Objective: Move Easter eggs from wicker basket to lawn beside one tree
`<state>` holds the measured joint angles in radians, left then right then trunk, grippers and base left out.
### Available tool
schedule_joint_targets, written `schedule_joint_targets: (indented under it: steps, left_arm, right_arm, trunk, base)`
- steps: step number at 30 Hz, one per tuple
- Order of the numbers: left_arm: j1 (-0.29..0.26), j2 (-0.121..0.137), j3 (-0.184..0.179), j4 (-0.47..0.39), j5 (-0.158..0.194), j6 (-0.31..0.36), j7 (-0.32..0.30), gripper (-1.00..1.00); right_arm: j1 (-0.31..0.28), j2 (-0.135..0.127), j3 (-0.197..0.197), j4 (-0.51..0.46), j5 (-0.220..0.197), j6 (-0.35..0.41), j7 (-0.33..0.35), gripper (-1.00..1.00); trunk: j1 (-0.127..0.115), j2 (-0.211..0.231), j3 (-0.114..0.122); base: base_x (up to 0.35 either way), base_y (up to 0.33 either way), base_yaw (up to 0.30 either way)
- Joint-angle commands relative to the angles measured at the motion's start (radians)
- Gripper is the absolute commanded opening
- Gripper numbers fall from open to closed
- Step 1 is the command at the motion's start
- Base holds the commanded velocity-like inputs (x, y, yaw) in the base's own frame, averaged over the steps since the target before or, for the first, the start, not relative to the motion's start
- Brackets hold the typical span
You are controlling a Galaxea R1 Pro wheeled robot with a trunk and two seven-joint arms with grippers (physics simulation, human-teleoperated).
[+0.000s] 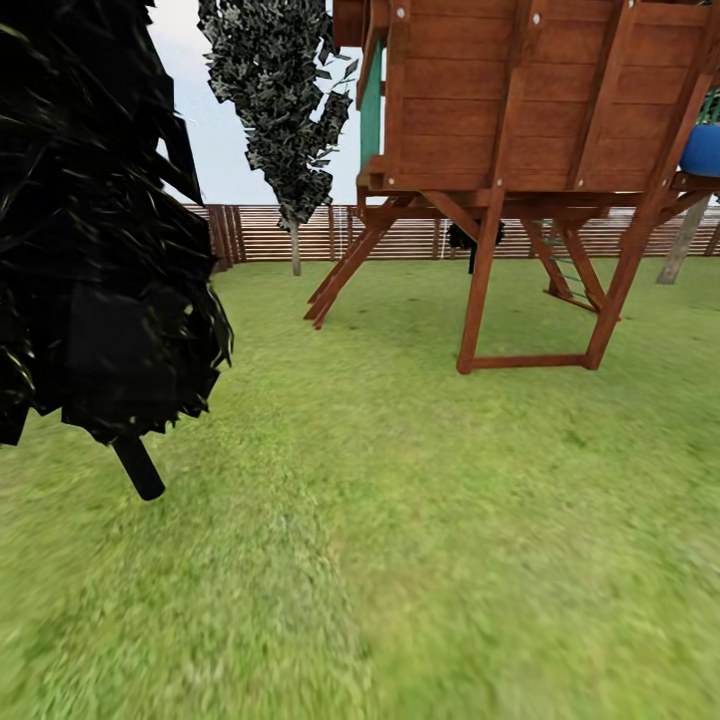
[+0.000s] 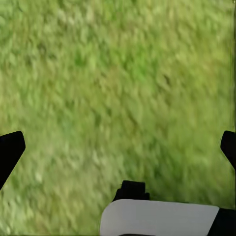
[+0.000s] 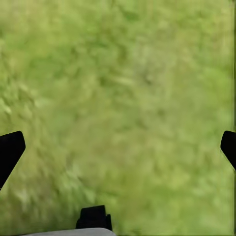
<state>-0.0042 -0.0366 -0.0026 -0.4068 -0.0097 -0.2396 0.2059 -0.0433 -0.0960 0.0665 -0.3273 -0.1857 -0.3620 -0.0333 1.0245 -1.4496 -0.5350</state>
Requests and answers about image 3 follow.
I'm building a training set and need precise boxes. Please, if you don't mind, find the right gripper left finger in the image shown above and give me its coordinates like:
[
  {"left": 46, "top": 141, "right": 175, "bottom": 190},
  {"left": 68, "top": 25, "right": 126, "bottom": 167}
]
[{"left": 0, "top": 131, "right": 26, "bottom": 190}]

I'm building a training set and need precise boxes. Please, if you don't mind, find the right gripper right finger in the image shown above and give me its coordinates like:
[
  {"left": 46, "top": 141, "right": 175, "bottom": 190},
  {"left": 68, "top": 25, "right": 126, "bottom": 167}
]
[{"left": 220, "top": 131, "right": 236, "bottom": 169}]

